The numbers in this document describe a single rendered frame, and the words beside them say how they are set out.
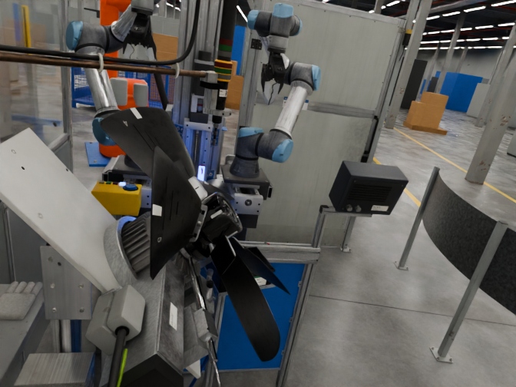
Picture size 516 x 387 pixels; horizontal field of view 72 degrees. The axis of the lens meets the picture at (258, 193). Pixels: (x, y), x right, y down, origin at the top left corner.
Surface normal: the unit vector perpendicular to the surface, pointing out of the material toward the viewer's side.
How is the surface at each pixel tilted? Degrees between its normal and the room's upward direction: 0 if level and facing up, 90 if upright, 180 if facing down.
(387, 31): 90
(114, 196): 90
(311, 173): 90
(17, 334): 0
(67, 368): 0
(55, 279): 90
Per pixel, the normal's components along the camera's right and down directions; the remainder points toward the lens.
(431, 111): -0.01, 0.37
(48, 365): 0.16, -0.91
